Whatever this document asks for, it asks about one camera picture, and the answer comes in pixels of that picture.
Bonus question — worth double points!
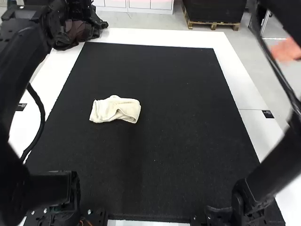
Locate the person's hand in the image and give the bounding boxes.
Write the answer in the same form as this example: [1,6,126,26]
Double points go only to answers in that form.
[269,37,301,62]

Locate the person's forearm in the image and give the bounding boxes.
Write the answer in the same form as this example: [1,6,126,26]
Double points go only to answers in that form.
[264,0,301,45]

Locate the pale towel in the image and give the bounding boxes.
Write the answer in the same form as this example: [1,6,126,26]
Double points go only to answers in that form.
[88,95,142,124]

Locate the wooden pallet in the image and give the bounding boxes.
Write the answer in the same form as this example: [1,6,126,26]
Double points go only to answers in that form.
[181,2,242,32]

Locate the black stacked mats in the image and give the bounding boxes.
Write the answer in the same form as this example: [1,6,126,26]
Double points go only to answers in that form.
[182,0,247,24]

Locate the white cupboard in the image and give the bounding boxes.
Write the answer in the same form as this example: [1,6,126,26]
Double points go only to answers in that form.
[93,0,175,15]

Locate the black mat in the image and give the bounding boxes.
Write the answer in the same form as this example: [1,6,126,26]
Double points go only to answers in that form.
[23,41,286,224]

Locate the black bag heap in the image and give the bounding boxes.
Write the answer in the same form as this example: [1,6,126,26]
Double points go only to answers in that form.
[50,0,110,51]

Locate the black cable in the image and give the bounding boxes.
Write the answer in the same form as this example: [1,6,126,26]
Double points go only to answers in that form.
[19,82,47,165]

